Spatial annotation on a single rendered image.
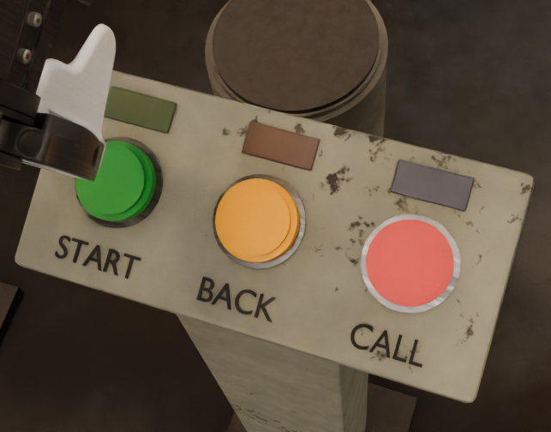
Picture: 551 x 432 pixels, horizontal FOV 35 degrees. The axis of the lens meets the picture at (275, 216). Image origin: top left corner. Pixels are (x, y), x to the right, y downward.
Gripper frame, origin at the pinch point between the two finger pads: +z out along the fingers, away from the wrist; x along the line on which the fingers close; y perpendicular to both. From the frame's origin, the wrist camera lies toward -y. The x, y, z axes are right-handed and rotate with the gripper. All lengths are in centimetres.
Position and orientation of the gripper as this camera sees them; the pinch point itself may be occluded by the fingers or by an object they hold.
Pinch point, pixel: (65, 163)
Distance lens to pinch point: 38.6
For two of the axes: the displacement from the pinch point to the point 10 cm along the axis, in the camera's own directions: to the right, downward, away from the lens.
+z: 1.9, 0.9, 9.8
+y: 2.7, -9.6, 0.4
